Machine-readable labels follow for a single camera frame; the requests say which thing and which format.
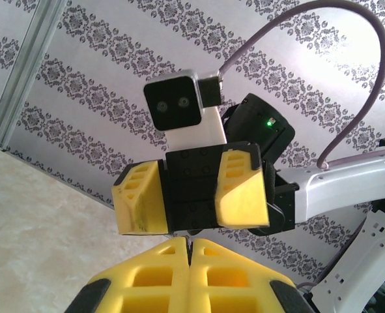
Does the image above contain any aluminium frame post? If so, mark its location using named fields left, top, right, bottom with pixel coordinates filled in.
left=0, top=0, right=71, bottom=153

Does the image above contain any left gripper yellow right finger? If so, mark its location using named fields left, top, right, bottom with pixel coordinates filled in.
left=191, top=237, right=313, bottom=313

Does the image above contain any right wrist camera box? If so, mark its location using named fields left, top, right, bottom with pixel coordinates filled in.
left=143, top=68, right=224, bottom=132

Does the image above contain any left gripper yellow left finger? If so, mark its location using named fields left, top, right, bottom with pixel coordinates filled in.
left=66, top=237, right=192, bottom=313

